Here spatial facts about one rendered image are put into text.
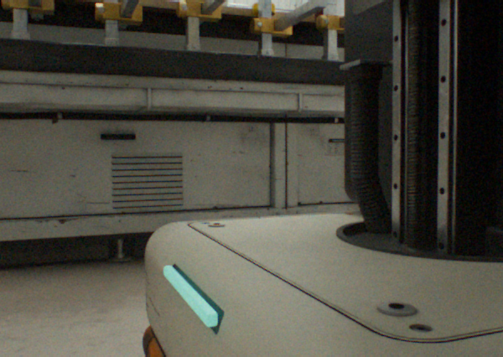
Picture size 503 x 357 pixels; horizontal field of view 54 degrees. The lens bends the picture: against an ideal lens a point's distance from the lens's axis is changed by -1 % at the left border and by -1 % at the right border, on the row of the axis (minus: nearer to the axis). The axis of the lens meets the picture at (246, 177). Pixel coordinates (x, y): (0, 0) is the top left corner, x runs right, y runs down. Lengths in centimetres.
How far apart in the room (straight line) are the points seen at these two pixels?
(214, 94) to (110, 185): 49
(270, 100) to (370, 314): 141
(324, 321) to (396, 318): 4
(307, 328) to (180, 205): 153
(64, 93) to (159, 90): 28
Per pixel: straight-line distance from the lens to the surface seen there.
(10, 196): 179
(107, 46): 154
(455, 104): 58
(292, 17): 160
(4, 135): 178
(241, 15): 186
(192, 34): 162
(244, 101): 166
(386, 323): 32
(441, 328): 32
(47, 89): 156
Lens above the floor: 39
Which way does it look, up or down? 3 degrees down
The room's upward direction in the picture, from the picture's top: straight up
